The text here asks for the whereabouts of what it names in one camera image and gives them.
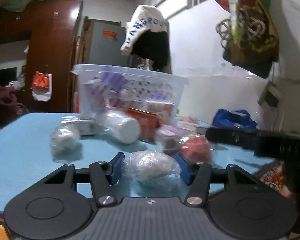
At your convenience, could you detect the clear bag white ball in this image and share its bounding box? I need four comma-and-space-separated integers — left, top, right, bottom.
121, 150, 181, 181

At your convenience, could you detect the red wrapped ball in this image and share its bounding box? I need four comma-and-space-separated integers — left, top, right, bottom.
180, 134, 211, 163

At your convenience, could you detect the flat purple package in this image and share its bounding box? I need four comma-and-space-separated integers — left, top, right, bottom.
154, 125, 188, 155

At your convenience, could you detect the white cylinder cup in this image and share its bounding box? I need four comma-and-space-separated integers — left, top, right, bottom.
100, 109, 141, 144

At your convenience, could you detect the blue tote bag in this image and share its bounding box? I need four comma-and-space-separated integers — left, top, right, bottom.
212, 109, 257, 129

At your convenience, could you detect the red box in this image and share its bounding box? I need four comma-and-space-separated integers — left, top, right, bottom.
126, 108, 160, 142

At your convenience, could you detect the white plastic basket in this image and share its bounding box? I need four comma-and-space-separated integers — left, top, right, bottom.
71, 64, 190, 121

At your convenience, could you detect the red white hanging bag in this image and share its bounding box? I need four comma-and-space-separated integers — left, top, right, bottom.
31, 71, 52, 102

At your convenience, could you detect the olive hanging bag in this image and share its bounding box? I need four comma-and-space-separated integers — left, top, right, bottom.
216, 0, 280, 79

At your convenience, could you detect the maroon blanket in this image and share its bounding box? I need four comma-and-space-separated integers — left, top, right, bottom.
0, 86, 18, 126

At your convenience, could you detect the grey door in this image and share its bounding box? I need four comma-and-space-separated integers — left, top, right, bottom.
87, 21, 133, 67

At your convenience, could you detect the white black hanging jacket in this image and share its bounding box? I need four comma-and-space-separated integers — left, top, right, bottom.
121, 4, 172, 74

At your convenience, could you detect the dark red wooden wardrobe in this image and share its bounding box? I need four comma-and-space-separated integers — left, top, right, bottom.
0, 0, 83, 112

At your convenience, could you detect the coiled grey rope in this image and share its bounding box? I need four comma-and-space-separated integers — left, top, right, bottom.
216, 6, 266, 49

